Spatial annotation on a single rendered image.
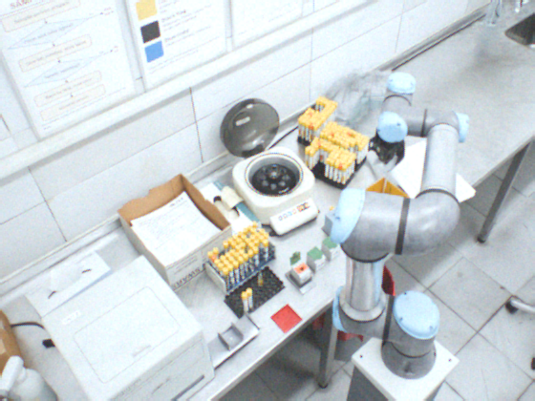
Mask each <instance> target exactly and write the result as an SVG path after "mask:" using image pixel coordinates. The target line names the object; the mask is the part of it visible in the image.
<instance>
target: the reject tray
mask: <svg viewBox="0 0 535 401"><path fill-rule="evenodd" d="M270 319H271V320H272V321H273V322H274V323H275V324H276V325H277V327H279V328H280V329H281V330H282V331H284V332H285V333H287V332H289V331H290V330H291V329H292V328H293V327H295V326H296V325H297V324H299V323H300V322H301V321H302V317H301V316H300V315H299V314H298V313H297V312H296V311H295V310H294V309H293V308H292V307H291V306H290V305H289V304H286V305H285V306H282V307H281V308H280V309H279V310H277V311H276V312H275V313H273V314H272V315H271V316H270Z"/></svg>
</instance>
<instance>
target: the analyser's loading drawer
mask: <svg viewBox="0 0 535 401"><path fill-rule="evenodd" d="M245 314H246V315H244V316H243V317H242V319H240V320H239V321H237V322H236V323H234V324H233V323H232V322H231V323H230V324H231V326H230V327H228V328H227V329H226V330H224V331H223V332H222V333H220V332H218V336H217V337H214V338H213V339H212V341H211V342H209V343H208V344H207V348H208V352H209V354H210V356H211V361H212V366H213V368H215V367H217V366H218V365H220V364H221V363H222V361H223V360H224V359H225V358H226V357H227V356H229V355H230V354H231V353H232V352H234V351H235V350H236V349H239V348H240V347H241V346H243V345H244V344H245V343H246V342H248V341H249V339H250V338H251V337H253V336H254V335H255V334H257V333H262V330H261V329H260V326H259V325H258V324H257V323H256V322H255V321H254V319H253V317H252V316H251V315H250V314H249V313H248V312H247V311H245ZM230 337H232V339H231V341H230Z"/></svg>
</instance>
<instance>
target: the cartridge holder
mask: <svg viewBox="0 0 535 401"><path fill-rule="evenodd" d="M286 277H287V278H288V280H289V281H290V282H291V283H292V284H293V285H294V286H295V287H296V288H297V289H298V291H299V292H300V293H301V294H302V295H304V294H305V293H307V292H309V291H310V290H312V289H313V288H314V287H316V283H315V282H314V281H313V280H312V276H310V278H309V279H307V280H306V281H304V282H303V283H302V284H299V283H298V282H297V281H296V279H295V278H294V277H293V276H292V275H291V270H290V271H288V272H287V273H286Z"/></svg>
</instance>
